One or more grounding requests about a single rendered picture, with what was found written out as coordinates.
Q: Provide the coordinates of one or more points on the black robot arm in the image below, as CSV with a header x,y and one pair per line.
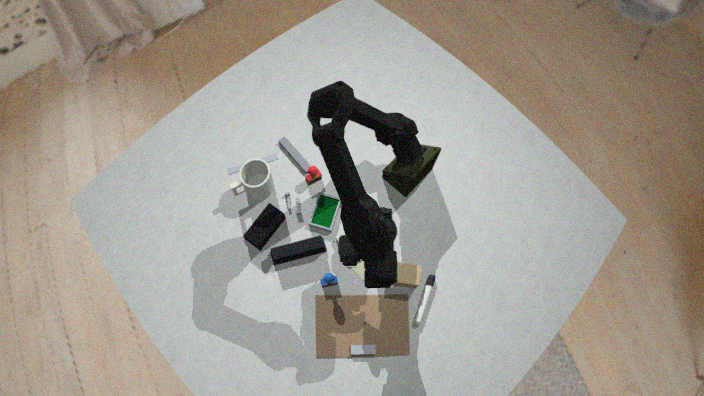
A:
x,y
361,216

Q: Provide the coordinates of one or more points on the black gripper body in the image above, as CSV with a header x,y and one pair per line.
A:
x,y
367,283

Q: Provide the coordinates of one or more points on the grey mug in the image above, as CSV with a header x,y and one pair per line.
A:
x,y
255,179

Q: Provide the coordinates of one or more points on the white marker with black cap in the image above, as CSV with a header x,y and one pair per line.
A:
x,y
424,300

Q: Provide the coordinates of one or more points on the tan rectangular board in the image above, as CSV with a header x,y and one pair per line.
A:
x,y
375,325

